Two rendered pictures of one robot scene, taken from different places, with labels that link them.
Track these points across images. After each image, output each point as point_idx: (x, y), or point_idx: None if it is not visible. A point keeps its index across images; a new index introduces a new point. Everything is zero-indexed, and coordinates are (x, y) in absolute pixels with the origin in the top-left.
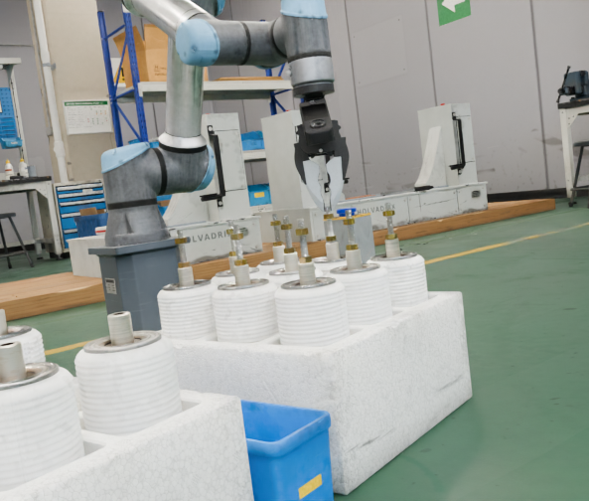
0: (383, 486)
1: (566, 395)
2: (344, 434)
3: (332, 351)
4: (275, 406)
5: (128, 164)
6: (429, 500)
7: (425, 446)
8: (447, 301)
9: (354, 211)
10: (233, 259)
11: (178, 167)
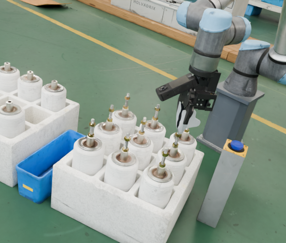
0: (55, 218)
1: None
2: (53, 192)
3: (56, 166)
4: None
5: (243, 51)
6: (37, 230)
7: (90, 234)
8: (150, 212)
9: (234, 147)
10: (151, 120)
11: (267, 66)
